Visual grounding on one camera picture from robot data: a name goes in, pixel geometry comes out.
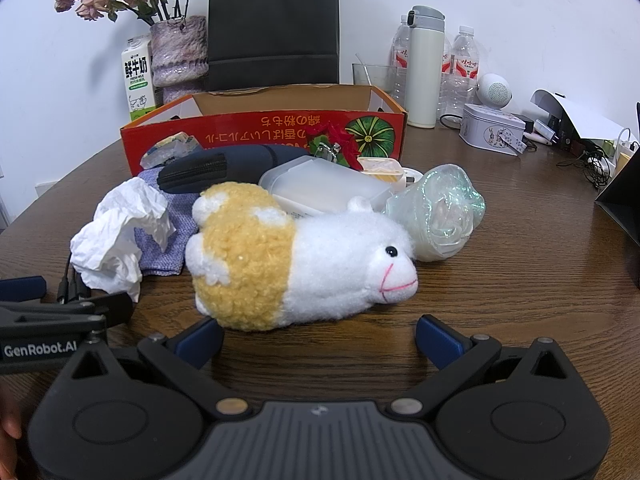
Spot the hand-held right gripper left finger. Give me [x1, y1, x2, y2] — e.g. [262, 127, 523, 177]
[57, 316, 253, 423]

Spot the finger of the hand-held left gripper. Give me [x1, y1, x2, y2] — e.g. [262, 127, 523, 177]
[0, 291, 135, 333]
[0, 276, 47, 304]

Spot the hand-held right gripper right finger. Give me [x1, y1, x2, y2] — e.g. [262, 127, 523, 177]
[389, 314, 577, 421]

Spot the black braided cable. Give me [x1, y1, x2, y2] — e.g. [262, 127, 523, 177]
[56, 252, 93, 307]

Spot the white and yellow plush sheep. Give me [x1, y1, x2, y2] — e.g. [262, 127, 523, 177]
[185, 181, 420, 333]

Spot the red cardboard box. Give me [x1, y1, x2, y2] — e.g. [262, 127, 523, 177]
[120, 84, 408, 179]

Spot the person's left hand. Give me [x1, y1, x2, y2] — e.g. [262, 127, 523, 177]
[0, 390, 21, 458]

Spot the crumpled white tissue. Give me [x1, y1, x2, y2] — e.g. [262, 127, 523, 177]
[70, 177, 177, 304]

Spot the blue knitted cloth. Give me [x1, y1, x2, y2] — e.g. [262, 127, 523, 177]
[134, 167, 203, 277]

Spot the brown wooden desk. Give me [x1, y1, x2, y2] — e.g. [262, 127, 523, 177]
[0, 85, 640, 408]

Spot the iridescent clear plastic wrap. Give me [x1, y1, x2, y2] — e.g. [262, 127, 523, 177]
[384, 163, 487, 263]

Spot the small white plug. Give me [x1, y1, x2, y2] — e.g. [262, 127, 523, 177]
[400, 166, 427, 194]

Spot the crumpled blue plastic wrapper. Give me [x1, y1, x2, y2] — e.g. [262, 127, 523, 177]
[140, 131, 202, 171]

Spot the navy zipper pouch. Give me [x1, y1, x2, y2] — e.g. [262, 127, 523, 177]
[157, 142, 311, 196]

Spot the small beige case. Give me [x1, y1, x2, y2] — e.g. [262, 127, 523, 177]
[359, 156, 407, 184]

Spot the red flower ornament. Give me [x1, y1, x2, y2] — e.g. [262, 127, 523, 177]
[306, 120, 369, 171]

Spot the white printed tin box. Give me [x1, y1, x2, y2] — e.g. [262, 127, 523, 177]
[460, 102, 527, 157]

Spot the black folded stand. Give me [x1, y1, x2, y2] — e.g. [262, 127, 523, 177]
[594, 152, 640, 287]

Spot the white and green milk carton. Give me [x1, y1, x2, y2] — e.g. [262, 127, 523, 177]
[121, 33, 156, 123]

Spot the white charger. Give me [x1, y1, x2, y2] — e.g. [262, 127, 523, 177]
[532, 119, 559, 147]

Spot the white round speaker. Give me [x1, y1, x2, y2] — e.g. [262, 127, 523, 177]
[475, 73, 513, 111]

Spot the white power strip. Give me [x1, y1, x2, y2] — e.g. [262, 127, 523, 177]
[604, 127, 640, 172]

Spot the clear plastic water bottle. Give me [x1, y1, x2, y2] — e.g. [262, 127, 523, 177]
[390, 15, 414, 107]
[451, 25, 482, 117]
[439, 35, 458, 117]

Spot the purple ceramic vase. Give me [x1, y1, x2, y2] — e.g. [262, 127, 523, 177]
[150, 15, 208, 106]

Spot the white thermos bottle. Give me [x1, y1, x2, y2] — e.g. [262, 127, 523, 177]
[405, 5, 446, 129]

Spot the clear glass cup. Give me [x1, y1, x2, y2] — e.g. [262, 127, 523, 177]
[351, 62, 397, 99]

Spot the white curved paper sheet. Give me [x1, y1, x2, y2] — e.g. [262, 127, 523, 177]
[530, 89, 640, 145]

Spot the black paper bag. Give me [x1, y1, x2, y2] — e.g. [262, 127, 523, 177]
[206, 0, 341, 93]

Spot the tangled black earphone cable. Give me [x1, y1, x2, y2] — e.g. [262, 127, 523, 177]
[556, 144, 612, 192]

